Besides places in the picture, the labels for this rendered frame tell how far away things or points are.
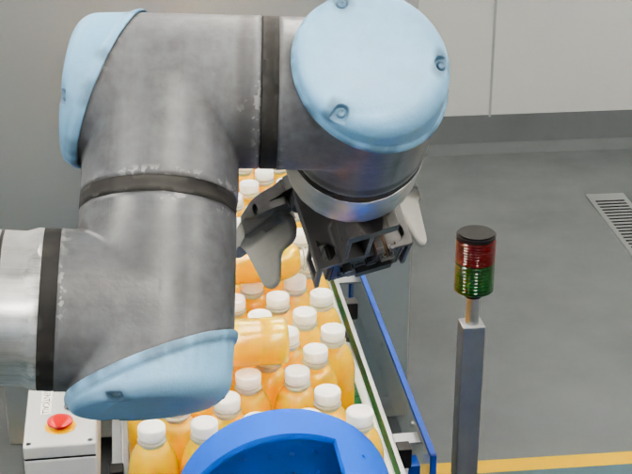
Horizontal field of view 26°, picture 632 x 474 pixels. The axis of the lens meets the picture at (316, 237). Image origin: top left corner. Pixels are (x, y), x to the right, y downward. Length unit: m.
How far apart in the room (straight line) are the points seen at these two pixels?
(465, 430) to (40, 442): 0.74
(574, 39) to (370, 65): 5.38
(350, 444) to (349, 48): 0.99
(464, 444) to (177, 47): 1.62
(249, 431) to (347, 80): 0.98
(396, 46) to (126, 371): 0.23
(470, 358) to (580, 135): 4.07
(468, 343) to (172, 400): 1.52
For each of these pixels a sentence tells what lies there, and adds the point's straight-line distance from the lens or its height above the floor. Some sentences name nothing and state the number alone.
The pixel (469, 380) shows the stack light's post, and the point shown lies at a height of 1.00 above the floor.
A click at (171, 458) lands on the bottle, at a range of 1.95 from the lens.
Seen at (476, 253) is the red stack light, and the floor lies 1.24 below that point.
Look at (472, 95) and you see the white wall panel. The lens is 6.10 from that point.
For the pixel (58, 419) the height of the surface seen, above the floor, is 1.11.
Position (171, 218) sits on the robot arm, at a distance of 0.74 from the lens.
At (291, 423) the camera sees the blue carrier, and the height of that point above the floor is 1.24.
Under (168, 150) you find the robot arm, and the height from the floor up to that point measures 1.87.
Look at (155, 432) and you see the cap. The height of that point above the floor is 1.11.
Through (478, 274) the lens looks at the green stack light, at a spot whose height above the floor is 1.20.
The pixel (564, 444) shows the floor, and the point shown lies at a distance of 4.01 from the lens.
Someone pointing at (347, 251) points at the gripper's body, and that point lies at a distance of 0.94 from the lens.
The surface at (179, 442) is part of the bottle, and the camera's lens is 2.00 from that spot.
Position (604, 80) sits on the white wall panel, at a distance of 6.24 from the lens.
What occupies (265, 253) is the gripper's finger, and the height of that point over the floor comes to 1.69.
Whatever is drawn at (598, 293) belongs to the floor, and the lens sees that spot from 4.89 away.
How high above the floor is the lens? 2.13
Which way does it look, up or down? 24 degrees down
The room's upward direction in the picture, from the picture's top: straight up
